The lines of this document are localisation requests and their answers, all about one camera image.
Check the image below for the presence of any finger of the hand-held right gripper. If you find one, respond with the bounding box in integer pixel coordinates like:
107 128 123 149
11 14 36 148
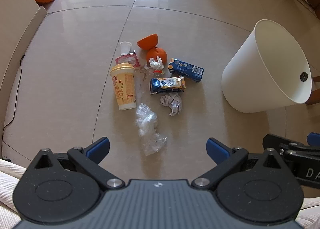
262 133 320 162
308 132 320 146

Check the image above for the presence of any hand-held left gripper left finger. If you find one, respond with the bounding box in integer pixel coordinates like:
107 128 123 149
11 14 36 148
26 137 125 191

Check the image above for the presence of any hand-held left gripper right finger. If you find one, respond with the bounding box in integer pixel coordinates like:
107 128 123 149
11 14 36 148
192 138 289 191

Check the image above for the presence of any clear plastic bag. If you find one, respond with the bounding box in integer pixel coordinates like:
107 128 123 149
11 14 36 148
136 103 167 156

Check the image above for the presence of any grey paper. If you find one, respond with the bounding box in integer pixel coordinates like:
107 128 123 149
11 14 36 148
160 92 183 117

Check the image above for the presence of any yellow paper drink cup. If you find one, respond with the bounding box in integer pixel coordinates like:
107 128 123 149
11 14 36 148
110 63 137 111

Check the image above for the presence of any white plastic trash bin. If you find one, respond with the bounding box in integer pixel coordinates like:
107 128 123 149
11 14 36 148
221 19 313 114

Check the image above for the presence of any clear wrapper with red strip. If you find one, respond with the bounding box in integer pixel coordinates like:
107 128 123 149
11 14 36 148
139 64 165 85

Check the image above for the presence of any white ribbed cloth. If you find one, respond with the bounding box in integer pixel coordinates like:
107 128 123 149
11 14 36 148
296 186 320 229
0 158 28 229

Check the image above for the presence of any blue and orange milk pouch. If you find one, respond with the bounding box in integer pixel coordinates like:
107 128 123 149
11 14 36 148
149 76 187 95

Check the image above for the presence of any blue drink carton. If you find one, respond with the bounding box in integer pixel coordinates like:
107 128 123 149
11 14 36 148
168 57 205 83

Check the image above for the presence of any pink snack packet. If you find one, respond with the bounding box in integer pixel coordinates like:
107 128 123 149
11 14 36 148
115 53 140 70

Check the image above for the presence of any crumpled white tissue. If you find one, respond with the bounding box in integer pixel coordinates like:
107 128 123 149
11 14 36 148
149 56 164 70

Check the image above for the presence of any small white plastic cup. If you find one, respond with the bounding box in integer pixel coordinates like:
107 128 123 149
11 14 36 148
119 41 133 56

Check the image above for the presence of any whole orange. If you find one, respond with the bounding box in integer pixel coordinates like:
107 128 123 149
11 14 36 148
146 47 167 67

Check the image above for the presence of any orange half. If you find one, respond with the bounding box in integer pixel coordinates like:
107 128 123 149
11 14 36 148
137 34 160 51

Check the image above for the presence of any black cable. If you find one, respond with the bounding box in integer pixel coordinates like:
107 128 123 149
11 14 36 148
2 54 26 143

